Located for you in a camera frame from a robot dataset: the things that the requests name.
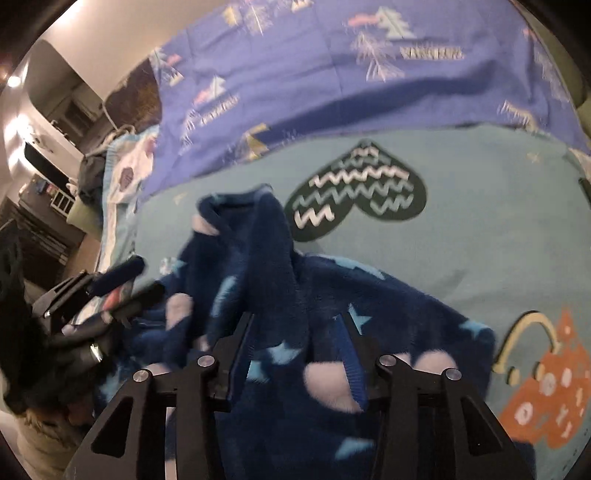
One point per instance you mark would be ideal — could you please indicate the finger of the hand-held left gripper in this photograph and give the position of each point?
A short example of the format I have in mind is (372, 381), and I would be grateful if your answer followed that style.
(117, 274)
(141, 300)

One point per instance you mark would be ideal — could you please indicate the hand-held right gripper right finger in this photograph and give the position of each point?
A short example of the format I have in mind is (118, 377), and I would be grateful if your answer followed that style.
(353, 360)

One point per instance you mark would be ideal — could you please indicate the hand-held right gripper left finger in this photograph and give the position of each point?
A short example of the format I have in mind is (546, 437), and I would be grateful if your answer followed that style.
(240, 344)

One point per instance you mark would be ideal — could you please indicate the blue fleece star-print robe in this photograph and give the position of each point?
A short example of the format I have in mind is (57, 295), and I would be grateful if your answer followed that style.
(286, 277)

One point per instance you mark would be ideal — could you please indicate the person's left forearm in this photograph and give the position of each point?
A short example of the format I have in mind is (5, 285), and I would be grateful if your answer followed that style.
(41, 443)

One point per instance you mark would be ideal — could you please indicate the pile of grey clothes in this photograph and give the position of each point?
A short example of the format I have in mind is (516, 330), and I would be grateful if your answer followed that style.
(92, 175)

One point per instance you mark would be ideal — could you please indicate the green sofa cushion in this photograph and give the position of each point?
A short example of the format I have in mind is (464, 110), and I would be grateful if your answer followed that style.
(87, 221)

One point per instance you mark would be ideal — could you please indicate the white shelf rack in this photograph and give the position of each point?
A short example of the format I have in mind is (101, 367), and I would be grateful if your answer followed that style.
(60, 201)

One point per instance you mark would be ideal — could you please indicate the white patterned quilt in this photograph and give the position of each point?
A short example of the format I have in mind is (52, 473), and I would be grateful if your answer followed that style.
(129, 170)

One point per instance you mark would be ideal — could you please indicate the teal printed blanket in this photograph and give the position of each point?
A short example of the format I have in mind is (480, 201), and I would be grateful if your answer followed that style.
(461, 230)

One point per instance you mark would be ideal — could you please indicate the dark printed headboard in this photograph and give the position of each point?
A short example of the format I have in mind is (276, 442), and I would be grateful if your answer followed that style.
(134, 97)

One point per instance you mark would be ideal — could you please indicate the purple tree-print sheet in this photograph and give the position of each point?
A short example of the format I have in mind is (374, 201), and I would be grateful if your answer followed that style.
(323, 69)

